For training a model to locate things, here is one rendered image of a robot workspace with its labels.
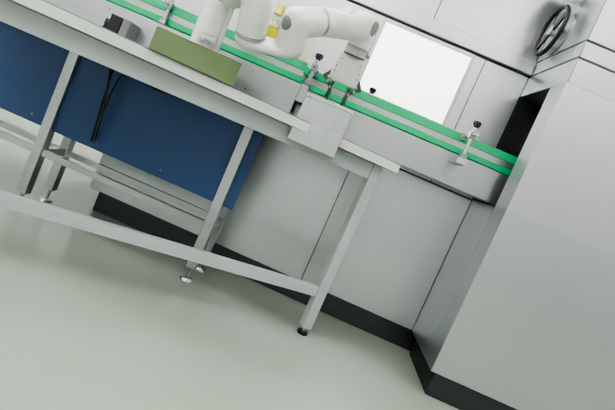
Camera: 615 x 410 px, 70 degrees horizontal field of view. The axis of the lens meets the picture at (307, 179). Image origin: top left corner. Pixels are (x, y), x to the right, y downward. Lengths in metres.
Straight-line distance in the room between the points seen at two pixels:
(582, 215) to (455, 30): 0.90
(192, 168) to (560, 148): 1.35
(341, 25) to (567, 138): 0.91
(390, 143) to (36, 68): 1.42
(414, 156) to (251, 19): 0.87
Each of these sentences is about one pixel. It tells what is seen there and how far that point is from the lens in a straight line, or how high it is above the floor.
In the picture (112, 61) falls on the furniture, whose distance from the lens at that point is 1.44.
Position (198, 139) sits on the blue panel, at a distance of 1.75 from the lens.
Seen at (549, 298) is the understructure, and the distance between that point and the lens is 1.84.
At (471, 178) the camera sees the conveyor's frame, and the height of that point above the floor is 0.81.
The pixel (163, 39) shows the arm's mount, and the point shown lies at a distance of 1.38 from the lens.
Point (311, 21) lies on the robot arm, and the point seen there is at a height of 0.99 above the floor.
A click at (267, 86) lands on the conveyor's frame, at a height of 0.82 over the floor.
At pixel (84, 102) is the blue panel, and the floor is 0.49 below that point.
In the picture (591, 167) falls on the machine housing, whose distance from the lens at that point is 1.83.
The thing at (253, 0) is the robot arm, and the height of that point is 0.96.
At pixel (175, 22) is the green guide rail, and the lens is 1.85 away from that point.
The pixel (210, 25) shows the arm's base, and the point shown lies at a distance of 1.46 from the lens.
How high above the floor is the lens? 0.67
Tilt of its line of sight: 4 degrees down
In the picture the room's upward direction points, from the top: 23 degrees clockwise
